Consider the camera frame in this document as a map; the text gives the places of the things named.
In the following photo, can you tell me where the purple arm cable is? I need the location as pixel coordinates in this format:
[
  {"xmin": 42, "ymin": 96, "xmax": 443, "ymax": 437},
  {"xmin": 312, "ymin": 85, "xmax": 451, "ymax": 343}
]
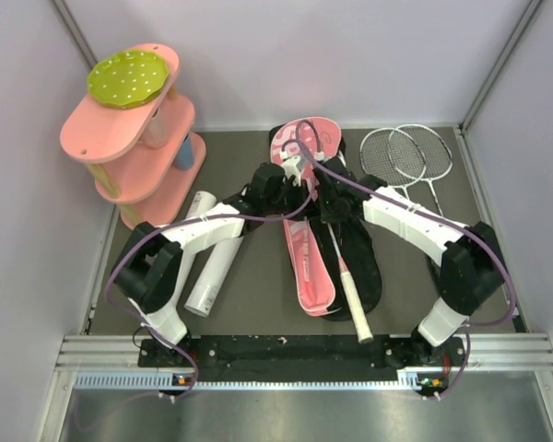
[
  {"xmin": 297, "ymin": 119, "xmax": 518, "ymax": 401},
  {"xmin": 103, "ymin": 140, "xmax": 315, "ymax": 401}
]

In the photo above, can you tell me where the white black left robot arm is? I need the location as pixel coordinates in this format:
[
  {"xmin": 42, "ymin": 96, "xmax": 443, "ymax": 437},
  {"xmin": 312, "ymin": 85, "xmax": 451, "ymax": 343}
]
[{"xmin": 105, "ymin": 163, "xmax": 315, "ymax": 366}]

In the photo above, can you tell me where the white badminton racket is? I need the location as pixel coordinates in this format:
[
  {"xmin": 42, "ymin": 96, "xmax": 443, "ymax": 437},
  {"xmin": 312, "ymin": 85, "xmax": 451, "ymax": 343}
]
[{"xmin": 359, "ymin": 128, "xmax": 427, "ymax": 198}]

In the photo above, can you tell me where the white shuttlecock tube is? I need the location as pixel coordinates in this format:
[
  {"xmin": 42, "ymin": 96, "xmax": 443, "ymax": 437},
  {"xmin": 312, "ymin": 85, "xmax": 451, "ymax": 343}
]
[
  {"xmin": 185, "ymin": 191, "xmax": 217, "ymax": 219},
  {"xmin": 184, "ymin": 238, "xmax": 243, "ymax": 318}
]

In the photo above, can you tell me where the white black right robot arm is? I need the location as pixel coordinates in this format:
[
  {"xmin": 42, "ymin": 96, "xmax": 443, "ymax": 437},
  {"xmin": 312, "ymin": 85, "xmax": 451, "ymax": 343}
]
[{"xmin": 312, "ymin": 157, "xmax": 515, "ymax": 365}]

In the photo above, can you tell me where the beige cup on shelf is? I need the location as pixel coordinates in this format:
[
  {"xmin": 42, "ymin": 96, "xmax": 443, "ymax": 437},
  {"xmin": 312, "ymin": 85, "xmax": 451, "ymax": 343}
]
[{"xmin": 142, "ymin": 107, "xmax": 168, "ymax": 149}]

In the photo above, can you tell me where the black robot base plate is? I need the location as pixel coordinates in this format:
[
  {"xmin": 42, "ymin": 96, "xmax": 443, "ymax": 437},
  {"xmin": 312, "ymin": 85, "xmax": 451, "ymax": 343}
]
[{"xmin": 137, "ymin": 333, "xmax": 469, "ymax": 382}]

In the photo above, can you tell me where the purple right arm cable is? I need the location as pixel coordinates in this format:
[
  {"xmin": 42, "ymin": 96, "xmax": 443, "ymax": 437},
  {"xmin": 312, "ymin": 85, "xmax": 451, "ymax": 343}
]
[{"xmin": 297, "ymin": 119, "xmax": 518, "ymax": 401}]

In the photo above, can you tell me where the blue cup on shelf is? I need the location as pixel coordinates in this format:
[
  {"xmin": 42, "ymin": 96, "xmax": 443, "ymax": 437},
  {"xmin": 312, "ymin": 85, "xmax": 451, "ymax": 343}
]
[{"xmin": 173, "ymin": 134, "xmax": 194, "ymax": 170}]

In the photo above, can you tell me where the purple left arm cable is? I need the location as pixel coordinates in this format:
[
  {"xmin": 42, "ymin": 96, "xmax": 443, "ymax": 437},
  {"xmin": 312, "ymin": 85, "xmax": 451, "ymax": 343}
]
[{"xmin": 103, "ymin": 140, "xmax": 315, "ymax": 401}]

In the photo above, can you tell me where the grey slotted cable duct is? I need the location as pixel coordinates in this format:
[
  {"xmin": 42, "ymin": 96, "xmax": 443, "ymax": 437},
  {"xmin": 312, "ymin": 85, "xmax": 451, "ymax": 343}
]
[{"xmin": 74, "ymin": 368, "xmax": 422, "ymax": 391}]

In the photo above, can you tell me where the pink sport racket bag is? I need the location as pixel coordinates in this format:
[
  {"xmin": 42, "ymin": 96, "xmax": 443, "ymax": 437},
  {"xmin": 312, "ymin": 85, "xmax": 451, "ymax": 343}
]
[{"xmin": 268, "ymin": 117, "xmax": 382, "ymax": 321}]

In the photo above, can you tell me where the pink badminton racket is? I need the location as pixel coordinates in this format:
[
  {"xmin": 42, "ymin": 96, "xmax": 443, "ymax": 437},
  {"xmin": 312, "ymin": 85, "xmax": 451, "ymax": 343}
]
[{"xmin": 327, "ymin": 224, "xmax": 373, "ymax": 344}]

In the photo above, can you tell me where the white shuttlecock tube on table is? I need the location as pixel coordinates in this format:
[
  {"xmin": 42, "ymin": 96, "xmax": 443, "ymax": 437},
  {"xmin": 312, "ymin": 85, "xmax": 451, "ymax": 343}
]
[{"xmin": 185, "ymin": 191, "xmax": 217, "ymax": 219}]

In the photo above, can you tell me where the pink three-tier wooden shelf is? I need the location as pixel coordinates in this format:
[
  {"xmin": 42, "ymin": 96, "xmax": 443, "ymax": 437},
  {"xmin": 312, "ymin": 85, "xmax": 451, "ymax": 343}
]
[{"xmin": 60, "ymin": 43, "xmax": 206, "ymax": 227}]

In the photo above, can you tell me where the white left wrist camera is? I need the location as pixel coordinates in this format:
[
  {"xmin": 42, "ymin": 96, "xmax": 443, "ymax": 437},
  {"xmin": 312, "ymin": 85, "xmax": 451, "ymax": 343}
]
[{"xmin": 280, "ymin": 155, "xmax": 311, "ymax": 187}]

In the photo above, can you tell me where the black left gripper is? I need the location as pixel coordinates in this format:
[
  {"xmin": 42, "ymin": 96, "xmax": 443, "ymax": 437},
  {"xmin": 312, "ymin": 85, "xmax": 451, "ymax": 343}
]
[{"xmin": 264, "ymin": 179, "xmax": 320, "ymax": 223}]

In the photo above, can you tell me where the green polka dot plate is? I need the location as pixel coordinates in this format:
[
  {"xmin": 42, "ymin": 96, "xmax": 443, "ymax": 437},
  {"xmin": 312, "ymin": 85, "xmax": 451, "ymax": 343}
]
[{"xmin": 87, "ymin": 50, "xmax": 170, "ymax": 110}]

